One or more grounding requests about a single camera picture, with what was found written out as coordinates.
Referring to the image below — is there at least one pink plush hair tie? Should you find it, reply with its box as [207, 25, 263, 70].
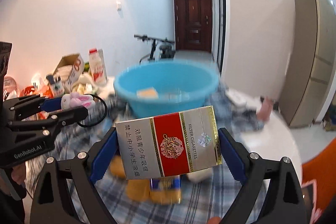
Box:
[60, 91, 108, 128]

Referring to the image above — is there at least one gold blue cigarette pack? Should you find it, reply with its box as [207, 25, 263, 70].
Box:
[109, 155, 189, 205]

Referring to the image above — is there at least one red silver cigarette pack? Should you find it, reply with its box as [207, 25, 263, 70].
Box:
[116, 106, 222, 180]

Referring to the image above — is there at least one person's right hand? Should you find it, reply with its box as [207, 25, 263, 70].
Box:
[207, 217, 222, 224]

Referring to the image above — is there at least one dark cap small bottle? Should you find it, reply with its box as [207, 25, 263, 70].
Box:
[46, 75, 65, 98]

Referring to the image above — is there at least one pretzel snack cardboard box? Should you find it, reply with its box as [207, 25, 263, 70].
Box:
[53, 53, 85, 93]

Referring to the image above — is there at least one orange chair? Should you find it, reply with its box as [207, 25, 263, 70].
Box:
[301, 140, 336, 224]

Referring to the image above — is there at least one red cap yogurt bottle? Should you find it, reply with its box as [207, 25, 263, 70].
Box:
[89, 48, 107, 85]

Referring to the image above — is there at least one plaid blue grey cloth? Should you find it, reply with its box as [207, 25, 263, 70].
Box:
[49, 86, 264, 223]

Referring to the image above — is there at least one blue plastic basin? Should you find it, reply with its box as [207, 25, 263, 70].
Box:
[114, 60, 219, 118]

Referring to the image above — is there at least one tan square box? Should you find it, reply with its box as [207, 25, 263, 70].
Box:
[137, 87, 159, 99]

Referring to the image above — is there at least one pink cup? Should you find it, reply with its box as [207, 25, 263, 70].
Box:
[256, 97, 273, 122]

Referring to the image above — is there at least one white remote control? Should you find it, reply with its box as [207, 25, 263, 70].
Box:
[225, 89, 255, 109]

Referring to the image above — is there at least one black folding electric bike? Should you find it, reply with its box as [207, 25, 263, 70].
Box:
[134, 34, 176, 64]

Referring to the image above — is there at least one gold tall refrigerator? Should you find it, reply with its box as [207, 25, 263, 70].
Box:
[278, 0, 335, 128]

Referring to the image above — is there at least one dark red entrance door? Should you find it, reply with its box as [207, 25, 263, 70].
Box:
[174, 0, 213, 53]

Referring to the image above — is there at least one black framed glass door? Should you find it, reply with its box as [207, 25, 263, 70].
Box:
[217, 0, 226, 74]

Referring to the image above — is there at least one white wall switch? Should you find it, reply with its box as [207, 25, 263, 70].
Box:
[116, 2, 122, 11]

